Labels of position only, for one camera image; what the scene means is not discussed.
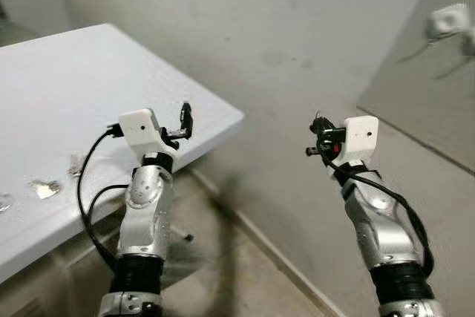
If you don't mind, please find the silver key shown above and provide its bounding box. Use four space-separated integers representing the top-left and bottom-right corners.
69 152 88 178
28 179 65 200

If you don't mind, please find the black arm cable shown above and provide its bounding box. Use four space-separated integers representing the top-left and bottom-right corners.
321 150 436 277
76 128 131 269

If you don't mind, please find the silver key ring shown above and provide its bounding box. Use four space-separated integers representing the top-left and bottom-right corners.
0 193 16 214

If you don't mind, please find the white folding table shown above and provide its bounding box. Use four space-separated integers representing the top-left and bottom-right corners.
0 23 246 284

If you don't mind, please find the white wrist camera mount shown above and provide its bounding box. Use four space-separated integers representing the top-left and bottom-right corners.
117 108 179 156
338 115 380 166

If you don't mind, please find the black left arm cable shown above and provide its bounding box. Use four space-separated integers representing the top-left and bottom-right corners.
76 128 131 269

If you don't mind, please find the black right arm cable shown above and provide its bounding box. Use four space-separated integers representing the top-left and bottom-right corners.
321 150 436 277

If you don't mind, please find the grey wall panel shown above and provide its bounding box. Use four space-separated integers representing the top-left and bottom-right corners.
356 0 475 173

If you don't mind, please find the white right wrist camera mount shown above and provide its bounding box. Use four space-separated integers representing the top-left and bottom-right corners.
338 115 380 166

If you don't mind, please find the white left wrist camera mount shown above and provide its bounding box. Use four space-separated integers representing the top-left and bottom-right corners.
117 108 179 156

